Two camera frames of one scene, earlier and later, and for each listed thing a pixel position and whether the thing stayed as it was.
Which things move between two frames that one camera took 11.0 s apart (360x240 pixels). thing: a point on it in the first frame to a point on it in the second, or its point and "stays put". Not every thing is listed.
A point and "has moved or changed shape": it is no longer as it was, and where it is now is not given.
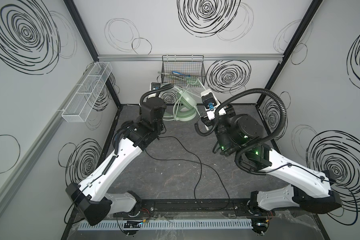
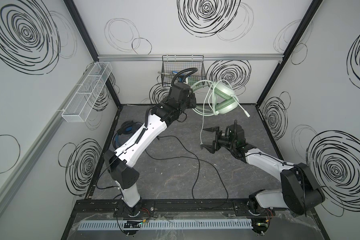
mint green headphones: x=185 y=109 has moved or changed shape
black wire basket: x=186 y=71 stays put
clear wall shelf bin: x=78 y=109 stays put
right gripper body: x=206 y=120 to x=217 y=139
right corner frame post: x=311 y=11 stays put
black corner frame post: x=72 y=8 stays put
